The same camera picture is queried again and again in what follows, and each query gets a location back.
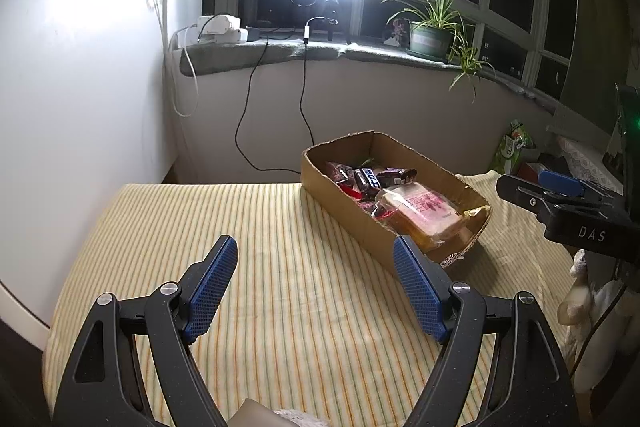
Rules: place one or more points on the flat white box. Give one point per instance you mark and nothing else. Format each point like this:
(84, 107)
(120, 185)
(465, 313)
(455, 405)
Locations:
(230, 37)

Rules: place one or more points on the potted spider plant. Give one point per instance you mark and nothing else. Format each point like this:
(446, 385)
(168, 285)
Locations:
(427, 42)

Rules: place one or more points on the sliced bread packet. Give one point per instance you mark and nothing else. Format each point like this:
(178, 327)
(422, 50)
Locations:
(425, 212)

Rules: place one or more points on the black tripod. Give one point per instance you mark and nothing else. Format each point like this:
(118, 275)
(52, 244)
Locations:
(332, 14)

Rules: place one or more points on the white plush toy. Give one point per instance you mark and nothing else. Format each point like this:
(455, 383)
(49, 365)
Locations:
(580, 307)

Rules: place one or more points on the small figure card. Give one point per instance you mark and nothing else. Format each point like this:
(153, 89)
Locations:
(396, 33)

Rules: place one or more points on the grey windowsill mat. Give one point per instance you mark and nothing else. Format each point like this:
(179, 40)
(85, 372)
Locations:
(225, 59)

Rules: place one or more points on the white cloth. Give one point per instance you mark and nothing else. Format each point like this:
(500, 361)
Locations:
(280, 417)

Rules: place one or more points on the cardboard box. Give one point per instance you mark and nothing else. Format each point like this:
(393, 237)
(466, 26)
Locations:
(345, 217)

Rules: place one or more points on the brown chocolate bar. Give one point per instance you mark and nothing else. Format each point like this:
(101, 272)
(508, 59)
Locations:
(367, 179)
(397, 177)

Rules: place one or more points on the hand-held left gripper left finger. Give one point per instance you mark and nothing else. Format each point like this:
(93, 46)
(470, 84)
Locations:
(210, 292)

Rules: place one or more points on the white power adapter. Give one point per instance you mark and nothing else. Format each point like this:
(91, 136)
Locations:
(217, 23)

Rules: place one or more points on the dark red box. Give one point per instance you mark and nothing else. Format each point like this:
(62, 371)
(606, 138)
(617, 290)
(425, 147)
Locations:
(530, 170)

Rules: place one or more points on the green snack bag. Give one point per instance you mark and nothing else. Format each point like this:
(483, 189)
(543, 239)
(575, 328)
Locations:
(510, 149)

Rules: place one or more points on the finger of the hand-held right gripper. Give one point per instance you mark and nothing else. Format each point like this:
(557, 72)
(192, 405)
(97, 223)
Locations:
(560, 183)
(520, 193)

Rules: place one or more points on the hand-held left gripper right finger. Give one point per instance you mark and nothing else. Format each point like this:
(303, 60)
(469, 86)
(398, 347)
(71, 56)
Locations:
(417, 292)

